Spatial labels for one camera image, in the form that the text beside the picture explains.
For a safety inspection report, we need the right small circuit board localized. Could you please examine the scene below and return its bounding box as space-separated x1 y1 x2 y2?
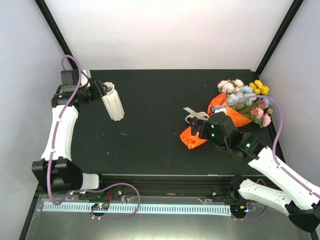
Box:
230 205 252 213

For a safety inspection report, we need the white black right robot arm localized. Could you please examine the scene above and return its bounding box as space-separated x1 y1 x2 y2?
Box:
186 111 320 233

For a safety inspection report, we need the light blue slotted cable duct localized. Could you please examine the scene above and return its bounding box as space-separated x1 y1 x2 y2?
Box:
42 202 231 217

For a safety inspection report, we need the left small circuit board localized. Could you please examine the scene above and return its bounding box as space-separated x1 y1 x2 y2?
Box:
91 203 110 211

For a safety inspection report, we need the black right frame post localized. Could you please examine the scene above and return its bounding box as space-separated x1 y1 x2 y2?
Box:
255 0 304 78

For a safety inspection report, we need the orange wrapping paper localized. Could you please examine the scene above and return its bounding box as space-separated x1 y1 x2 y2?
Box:
179 93 252 150

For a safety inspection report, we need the small circuit board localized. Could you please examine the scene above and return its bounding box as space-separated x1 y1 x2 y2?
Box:
91 203 110 211
230 205 252 213

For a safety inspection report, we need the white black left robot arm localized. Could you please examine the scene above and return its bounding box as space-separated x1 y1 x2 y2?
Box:
31 70 108 200

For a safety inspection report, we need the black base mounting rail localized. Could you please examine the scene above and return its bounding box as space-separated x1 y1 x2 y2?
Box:
97 174 246 203

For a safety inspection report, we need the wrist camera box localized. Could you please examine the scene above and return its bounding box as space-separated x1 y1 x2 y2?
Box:
210 105 227 114
60 69 79 86

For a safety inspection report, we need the cream printed ribbon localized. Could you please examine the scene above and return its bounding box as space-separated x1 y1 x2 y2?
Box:
183 107 209 124

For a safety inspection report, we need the pastel artificial flower bunch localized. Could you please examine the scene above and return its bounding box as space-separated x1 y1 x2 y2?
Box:
217 79 273 128

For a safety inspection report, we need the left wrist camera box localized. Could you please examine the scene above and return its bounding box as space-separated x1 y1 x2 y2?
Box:
60 69 79 86

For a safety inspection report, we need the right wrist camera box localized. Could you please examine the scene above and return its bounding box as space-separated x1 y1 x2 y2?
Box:
210 105 227 114

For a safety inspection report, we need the black left frame post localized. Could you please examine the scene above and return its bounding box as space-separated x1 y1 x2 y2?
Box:
34 0 73 56

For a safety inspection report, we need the black frame post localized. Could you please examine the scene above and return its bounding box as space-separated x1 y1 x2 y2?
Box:
255 0 304 78
34 0 73 56

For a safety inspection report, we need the white ribbed vase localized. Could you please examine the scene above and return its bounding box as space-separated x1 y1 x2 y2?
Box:
101 82 125 121

